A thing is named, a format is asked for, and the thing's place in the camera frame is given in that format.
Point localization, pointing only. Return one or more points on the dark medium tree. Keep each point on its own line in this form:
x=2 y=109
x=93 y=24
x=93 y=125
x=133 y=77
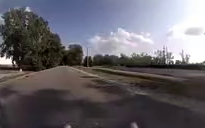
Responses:
x=74 y=55

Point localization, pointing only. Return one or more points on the distant row of trees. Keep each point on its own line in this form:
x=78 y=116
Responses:
x=136 y=59

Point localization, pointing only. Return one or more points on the grey-brown asphalt path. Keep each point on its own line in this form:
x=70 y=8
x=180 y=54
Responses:
x=61 y=86

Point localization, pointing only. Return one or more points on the grey asphalt road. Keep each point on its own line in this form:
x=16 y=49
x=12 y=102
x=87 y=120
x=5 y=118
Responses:
x=176 y=72

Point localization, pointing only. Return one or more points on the large leafy green tree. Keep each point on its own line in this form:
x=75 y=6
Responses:
x=28 y=38

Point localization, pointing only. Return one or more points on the pale paved lot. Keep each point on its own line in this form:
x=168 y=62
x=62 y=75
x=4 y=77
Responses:
x=5 y=74

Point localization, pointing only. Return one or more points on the long white building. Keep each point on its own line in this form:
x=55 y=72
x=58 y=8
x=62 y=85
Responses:
x=0 y=59

